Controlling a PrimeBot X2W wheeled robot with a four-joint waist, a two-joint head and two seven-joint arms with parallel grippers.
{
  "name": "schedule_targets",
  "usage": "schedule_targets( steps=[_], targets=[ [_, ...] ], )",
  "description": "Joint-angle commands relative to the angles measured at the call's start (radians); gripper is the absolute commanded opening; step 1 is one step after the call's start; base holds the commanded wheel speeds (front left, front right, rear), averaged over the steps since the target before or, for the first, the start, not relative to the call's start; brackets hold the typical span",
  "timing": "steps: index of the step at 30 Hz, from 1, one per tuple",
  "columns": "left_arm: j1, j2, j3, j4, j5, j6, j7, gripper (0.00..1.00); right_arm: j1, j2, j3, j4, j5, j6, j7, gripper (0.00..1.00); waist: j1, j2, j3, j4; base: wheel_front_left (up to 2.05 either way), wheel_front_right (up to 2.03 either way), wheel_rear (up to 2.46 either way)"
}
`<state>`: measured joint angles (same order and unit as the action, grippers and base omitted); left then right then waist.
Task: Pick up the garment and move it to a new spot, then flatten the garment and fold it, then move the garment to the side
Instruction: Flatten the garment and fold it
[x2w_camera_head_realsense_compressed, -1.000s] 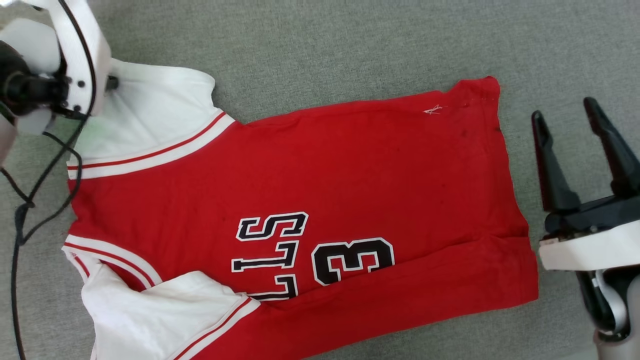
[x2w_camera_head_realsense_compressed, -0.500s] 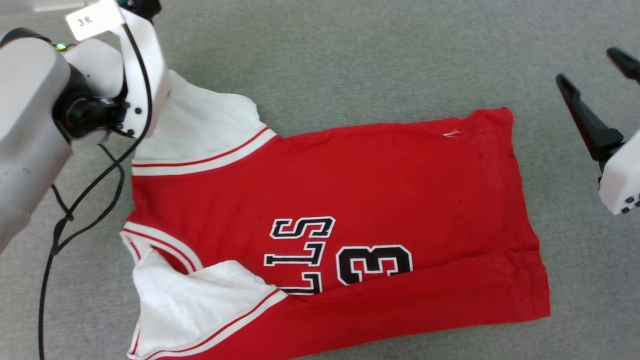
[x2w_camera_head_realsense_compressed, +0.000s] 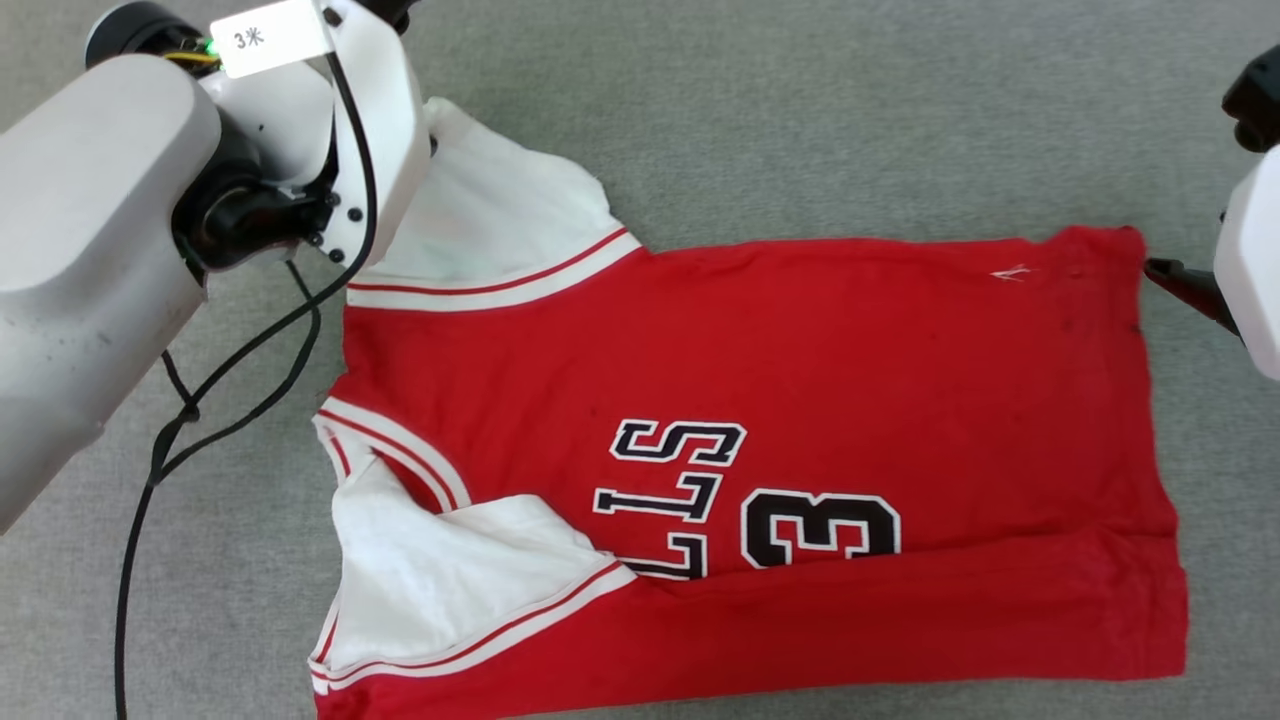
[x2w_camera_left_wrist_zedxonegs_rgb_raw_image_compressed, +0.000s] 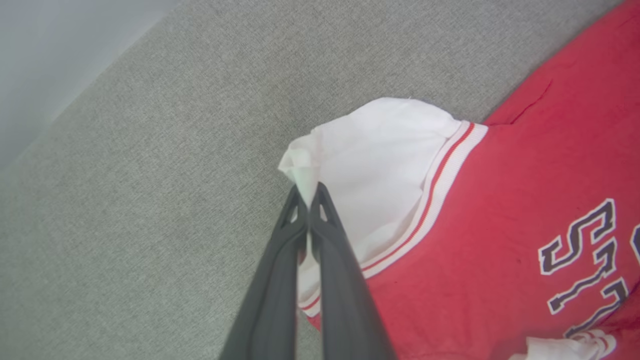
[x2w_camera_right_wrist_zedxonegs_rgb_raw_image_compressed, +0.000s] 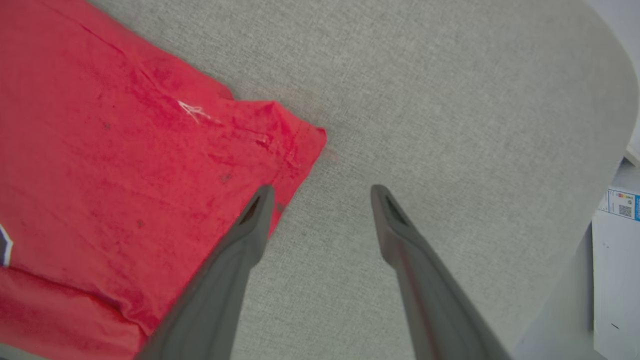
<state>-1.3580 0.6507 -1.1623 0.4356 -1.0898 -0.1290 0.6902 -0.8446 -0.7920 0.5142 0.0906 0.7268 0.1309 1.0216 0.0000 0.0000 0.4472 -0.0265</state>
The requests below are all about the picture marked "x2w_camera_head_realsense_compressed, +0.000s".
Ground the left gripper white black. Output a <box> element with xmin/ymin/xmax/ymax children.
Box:
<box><xmin>84</xmin><ymin>0</ymin><xmax>433</xmax><ymax>272</ymax></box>

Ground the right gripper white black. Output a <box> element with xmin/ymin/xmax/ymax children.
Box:
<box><xmin>1144</xmin><ymin>148</ymin><xmax>1280</xmax><ymax>383</ymax></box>

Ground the red and white Bulls jersey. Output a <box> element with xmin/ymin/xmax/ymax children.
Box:
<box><xmin>308</xmin><ymin>97</ymin><xmax>1191</xmax><ymax>720</ymax></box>

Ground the white paper label tag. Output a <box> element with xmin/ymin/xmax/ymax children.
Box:
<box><xmin>209</xmin><ymin>0</ymin><xmax>332</xmax><ymax>80</ymax></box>

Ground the grey fabric sofa seat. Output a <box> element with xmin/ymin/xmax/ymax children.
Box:
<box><xmin>0</xmin><ymin>0</ymin><xmax>1280</xmax><ymax>720</ymax></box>

